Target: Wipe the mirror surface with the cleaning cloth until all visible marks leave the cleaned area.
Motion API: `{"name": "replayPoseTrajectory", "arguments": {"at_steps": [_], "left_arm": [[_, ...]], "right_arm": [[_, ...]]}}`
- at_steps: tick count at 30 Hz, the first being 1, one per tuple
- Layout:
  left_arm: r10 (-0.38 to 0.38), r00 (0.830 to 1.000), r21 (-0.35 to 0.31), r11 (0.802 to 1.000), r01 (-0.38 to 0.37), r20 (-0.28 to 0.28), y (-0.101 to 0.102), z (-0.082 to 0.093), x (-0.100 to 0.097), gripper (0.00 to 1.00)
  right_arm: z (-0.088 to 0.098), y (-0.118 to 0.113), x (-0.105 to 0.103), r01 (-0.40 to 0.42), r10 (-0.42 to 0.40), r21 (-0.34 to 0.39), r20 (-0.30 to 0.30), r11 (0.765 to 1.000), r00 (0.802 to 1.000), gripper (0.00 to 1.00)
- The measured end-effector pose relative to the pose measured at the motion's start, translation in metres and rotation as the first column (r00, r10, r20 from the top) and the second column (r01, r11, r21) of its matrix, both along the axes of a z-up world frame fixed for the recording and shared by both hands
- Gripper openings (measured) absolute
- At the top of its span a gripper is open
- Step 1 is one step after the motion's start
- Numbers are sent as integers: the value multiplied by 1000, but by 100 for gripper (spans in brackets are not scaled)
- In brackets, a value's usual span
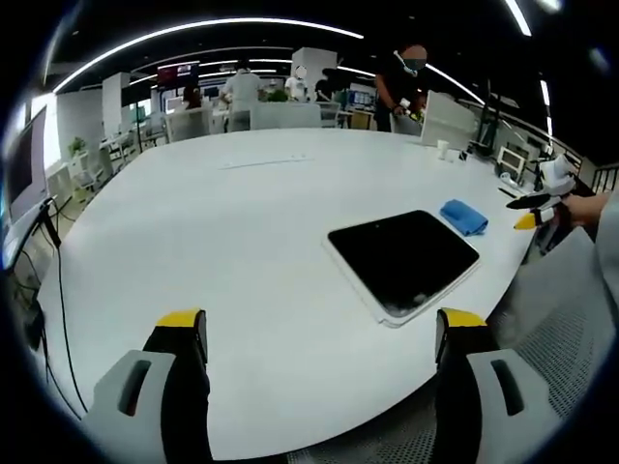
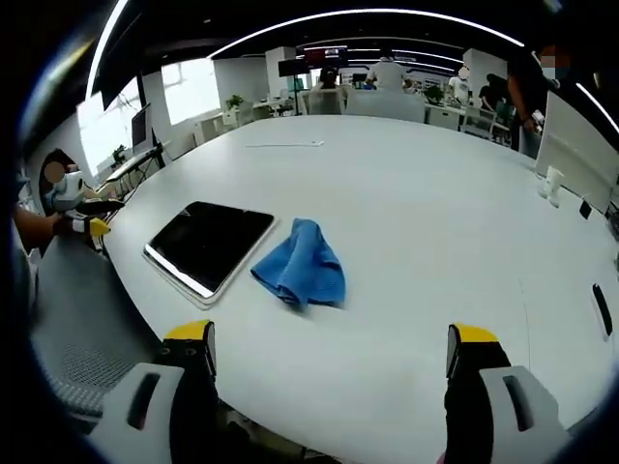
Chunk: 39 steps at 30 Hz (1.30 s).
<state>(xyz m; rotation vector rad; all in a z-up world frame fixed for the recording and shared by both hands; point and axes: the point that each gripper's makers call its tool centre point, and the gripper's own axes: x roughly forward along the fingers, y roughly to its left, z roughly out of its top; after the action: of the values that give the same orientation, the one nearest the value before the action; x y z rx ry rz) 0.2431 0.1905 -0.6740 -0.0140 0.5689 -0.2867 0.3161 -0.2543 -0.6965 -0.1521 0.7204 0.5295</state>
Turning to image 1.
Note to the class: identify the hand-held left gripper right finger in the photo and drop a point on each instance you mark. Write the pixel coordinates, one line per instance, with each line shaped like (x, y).
(493, 435)

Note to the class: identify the white partition board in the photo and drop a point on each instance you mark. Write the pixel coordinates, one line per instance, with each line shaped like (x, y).
(447, 121)

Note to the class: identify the green potted plant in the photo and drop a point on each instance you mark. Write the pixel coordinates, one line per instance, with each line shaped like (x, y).
(77, 146)

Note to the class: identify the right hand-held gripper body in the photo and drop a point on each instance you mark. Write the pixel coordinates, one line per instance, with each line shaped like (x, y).
(556, 176)

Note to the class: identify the blue cleaning cloth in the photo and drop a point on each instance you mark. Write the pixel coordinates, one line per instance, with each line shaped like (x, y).
(463, 216)

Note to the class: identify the person's right hand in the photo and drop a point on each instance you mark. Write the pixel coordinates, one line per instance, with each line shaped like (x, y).
(585, 210)

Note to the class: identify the black tablet with white frame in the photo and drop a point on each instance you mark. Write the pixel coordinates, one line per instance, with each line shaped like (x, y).
(401, 258)

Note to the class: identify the black tripod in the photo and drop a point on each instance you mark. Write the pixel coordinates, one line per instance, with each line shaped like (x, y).
(487, 125)

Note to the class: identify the wall screen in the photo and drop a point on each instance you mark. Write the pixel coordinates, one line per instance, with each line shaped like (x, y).
(178, 73)

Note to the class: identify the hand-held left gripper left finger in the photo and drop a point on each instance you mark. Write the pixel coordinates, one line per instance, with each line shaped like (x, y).
(121, 425)

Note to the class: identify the white paper cup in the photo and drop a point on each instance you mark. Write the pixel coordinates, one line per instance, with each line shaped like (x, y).
(443, 149)

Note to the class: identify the white framed device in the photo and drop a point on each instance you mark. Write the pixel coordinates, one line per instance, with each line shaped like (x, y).
(512, 162)

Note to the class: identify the computer monitor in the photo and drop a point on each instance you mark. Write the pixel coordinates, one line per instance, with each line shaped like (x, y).
(24, 164)

